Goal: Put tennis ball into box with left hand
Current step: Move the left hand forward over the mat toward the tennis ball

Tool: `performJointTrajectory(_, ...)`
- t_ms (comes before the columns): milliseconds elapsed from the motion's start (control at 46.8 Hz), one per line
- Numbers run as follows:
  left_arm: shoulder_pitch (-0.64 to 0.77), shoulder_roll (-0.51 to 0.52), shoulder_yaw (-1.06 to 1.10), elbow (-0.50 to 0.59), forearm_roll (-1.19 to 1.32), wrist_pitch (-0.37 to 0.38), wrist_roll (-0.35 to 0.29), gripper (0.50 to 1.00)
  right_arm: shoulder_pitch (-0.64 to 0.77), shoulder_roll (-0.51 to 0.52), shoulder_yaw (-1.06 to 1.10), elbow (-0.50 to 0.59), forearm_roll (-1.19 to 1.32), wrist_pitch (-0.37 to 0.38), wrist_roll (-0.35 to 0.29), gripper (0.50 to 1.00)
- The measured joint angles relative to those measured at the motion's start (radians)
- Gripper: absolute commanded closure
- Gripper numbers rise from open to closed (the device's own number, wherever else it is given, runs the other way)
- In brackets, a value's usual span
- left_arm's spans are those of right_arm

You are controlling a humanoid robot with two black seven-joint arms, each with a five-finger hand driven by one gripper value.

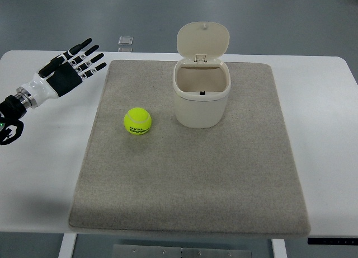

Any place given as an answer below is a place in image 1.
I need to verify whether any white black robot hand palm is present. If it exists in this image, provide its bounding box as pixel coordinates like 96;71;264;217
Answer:
15;63;82;109

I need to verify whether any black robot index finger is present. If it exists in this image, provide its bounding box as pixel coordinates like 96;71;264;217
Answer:
62;38;92;60

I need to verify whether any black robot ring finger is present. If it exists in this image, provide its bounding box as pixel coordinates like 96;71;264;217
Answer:
74;53;104;73

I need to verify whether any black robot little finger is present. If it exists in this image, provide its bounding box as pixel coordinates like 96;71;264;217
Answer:
79;63;107;81

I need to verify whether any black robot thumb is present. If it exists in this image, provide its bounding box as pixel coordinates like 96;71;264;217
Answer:
38;59;63;77

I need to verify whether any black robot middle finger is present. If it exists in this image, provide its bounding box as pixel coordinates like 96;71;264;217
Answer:
69;44;99;66

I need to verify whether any yellow tennis ball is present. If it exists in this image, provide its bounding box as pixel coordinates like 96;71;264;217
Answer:
124;107;152;135

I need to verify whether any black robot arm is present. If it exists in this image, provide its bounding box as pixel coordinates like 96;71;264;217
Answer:
1;38;106;145

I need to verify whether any beige felt mat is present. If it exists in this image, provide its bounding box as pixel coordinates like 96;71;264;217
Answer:
69;60;310;238

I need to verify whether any cream bin with open lid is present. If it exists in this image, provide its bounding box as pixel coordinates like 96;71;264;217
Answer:
172;22;231;128

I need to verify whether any white left table leg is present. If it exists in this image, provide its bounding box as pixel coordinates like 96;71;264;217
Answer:
58;233;77;258

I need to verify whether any white table leg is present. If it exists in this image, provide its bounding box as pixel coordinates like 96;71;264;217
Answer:
58;233;77;258
271;239;288;258

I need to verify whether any white right table leg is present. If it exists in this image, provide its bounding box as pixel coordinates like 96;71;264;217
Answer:
271;239;288;258

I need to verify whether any black table control panel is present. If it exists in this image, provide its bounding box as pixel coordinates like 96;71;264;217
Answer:
307;237;358;246

